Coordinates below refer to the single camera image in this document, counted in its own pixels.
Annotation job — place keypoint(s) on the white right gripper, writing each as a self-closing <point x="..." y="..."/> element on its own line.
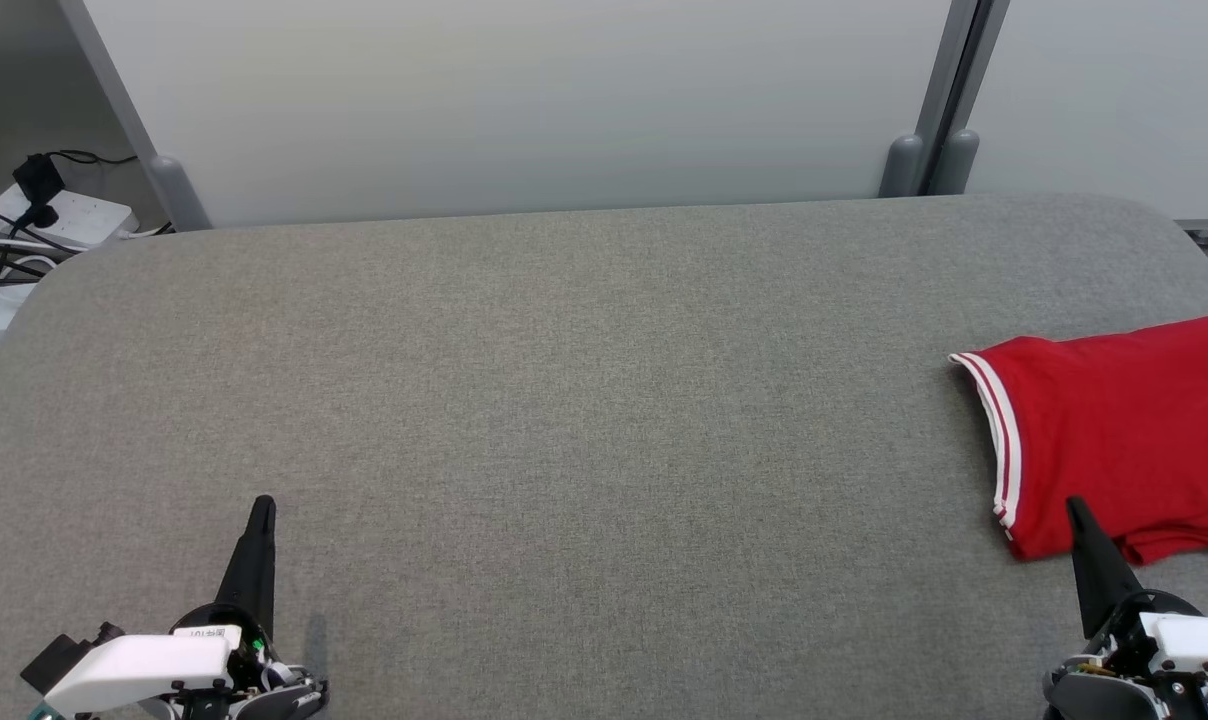
<point x="1194" y="640"/>

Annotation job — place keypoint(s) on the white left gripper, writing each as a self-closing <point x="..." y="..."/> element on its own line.
<point x="144" y="665"/>

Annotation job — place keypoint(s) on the red jersey with white sleeves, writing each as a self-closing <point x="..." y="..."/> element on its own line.
<point x="1124" y="430"/>

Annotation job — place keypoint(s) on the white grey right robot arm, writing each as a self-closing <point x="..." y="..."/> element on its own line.
<point x="1094" y="695"/>

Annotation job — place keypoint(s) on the white power strip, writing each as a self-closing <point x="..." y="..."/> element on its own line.
<point x="89" y="215"/>

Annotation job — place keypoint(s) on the black power adapter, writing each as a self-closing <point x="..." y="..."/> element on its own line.
<point x="37" y="178"/>

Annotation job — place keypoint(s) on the white partition panel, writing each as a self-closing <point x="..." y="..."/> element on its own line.
<point x="1114" y="100"/>
<point x="514" y="100"/>

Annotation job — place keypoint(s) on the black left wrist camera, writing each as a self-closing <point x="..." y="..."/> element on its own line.
<point x="59" y="660"/>

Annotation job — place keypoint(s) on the teal left camera connector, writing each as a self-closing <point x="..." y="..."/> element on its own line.
<point x="42" y="713"/>

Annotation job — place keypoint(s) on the dark grey partition post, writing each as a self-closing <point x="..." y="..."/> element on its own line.
<point x="956" y="165"/>

